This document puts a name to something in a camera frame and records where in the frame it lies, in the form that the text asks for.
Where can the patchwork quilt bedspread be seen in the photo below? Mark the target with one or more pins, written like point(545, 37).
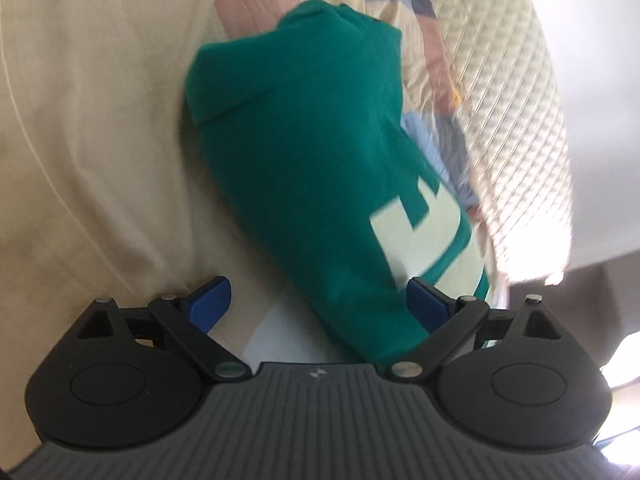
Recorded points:
point(103, 191)

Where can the cream quilted headboard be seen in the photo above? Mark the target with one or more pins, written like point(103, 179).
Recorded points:
point(512, 117)

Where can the green hoodie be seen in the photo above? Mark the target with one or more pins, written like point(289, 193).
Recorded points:
point(301, 130)

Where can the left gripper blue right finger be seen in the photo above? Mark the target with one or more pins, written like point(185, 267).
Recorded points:
point(450, 323)

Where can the yellow object by headboard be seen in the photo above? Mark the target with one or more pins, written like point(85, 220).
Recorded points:
point(456, 98)

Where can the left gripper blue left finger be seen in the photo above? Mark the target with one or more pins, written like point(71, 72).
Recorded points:
point(187, 321)

